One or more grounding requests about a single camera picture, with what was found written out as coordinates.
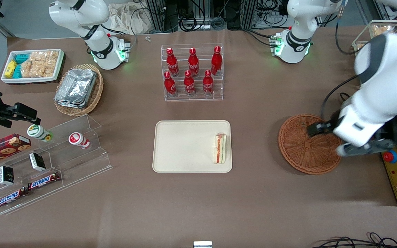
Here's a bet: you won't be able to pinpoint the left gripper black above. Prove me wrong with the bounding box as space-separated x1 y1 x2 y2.
306 115 344 137

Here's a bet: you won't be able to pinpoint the white wire rack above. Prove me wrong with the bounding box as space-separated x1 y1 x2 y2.
352 20 397 55

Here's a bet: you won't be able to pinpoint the red white yogurt cup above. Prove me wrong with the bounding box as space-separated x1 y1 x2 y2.
68 132 91 149

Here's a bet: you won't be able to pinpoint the cream rectangular tray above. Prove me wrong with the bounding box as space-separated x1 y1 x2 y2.
152 120 233 173

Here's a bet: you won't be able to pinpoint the green white sunflower cup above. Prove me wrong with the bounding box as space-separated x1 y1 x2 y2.
27 124 53 142

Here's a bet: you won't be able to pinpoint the white rectangular snack bin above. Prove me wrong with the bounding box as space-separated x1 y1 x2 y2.
1 49 65 85

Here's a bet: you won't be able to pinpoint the clear acrylic stepped stand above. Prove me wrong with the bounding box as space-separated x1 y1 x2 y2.
0 114 113 216

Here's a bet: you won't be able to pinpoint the white crumpled cloth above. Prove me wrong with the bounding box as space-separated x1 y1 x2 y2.
107 3 152 35

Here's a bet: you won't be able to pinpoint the clear acrylic bottle rack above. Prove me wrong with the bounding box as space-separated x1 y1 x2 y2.
161 43 224 102

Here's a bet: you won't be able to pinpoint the brown round wicker basket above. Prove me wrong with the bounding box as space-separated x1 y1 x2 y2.
278 114 343 175

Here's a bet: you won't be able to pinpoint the small black snack box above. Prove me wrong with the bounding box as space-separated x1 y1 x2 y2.
0 165 15 185
29 152 47 172

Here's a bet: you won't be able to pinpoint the aluminium frame post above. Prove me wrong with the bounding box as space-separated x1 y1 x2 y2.
146 0 178 33

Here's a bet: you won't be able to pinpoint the clear rice cracker bag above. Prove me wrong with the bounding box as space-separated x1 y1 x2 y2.
30 50 60 66
21 61 57 78

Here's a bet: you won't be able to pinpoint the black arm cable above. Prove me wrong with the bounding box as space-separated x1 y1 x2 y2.
335 10 357 55

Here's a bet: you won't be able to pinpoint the black loose cable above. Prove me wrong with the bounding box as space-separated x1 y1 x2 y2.
311 232 397 248

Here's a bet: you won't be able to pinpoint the triangular sandwich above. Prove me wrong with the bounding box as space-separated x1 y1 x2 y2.
214 133 227 164

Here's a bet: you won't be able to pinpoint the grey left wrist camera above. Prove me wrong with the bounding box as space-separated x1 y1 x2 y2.
336 138 396 157

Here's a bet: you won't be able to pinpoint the Snickers chocolate bar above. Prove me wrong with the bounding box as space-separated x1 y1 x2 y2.
0 188 28 210
27 172 61 191

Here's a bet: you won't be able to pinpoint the yellow snack packet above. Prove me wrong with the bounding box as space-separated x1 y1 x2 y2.
4 60 17 78

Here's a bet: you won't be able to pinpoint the clear bag of pastries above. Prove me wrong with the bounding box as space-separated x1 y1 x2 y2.
373 24 392 38

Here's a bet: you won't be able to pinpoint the light wicker basket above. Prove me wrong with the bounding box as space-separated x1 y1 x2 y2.
54 64 104 117

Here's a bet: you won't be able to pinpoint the aluminium foil tray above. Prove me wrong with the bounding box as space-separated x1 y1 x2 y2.
55 68 98 104
54 96 90 109

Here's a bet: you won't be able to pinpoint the red tartan cookie box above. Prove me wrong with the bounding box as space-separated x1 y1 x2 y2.
0 134 32 169

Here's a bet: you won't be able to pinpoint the red cola bottle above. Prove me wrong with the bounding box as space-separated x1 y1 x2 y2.
184 70 196 96
166 48 180 77
188 48 200 77
164 71 177 97
211 46 223 75
203 70 214 95

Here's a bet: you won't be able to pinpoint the black coiled cables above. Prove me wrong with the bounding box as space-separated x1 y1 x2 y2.
179 14 206 32

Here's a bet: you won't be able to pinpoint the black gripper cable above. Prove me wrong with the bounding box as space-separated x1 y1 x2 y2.
321 74 361 120

